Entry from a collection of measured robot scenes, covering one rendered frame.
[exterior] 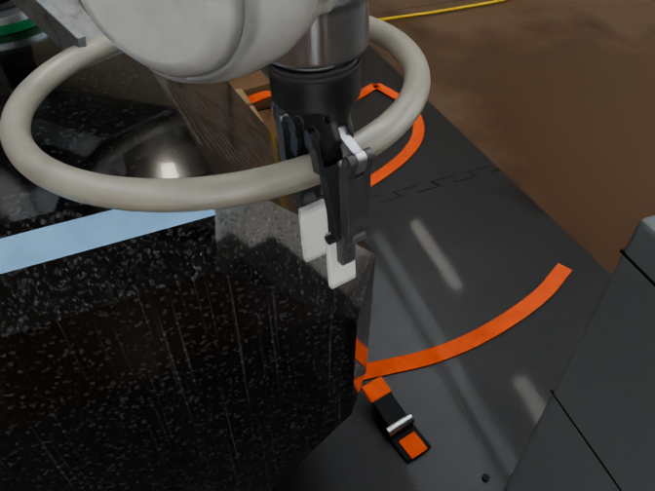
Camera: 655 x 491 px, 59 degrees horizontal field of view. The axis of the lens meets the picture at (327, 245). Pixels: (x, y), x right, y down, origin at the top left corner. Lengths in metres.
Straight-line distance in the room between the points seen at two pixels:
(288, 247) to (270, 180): 0.31
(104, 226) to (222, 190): 0.25
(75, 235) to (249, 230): 0.21
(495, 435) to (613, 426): 0.53
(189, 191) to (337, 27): 0.19
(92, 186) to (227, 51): 0.34
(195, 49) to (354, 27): 0.23
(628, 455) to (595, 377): 0.12
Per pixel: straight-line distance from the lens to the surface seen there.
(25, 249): 0.73
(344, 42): 0.44
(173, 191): 0.51
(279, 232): 0.79
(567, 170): 2.30
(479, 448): 1.45
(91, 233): 0.72
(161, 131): 0.82
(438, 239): 1.86
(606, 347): 0.93
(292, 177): 0.51
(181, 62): 0.24
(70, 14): 0.97
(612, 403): 0.97
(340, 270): 0.58
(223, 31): 0.22
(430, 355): 1.55
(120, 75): 0.98
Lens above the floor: 1.27
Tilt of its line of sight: 44 degrees down
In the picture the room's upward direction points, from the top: straight up
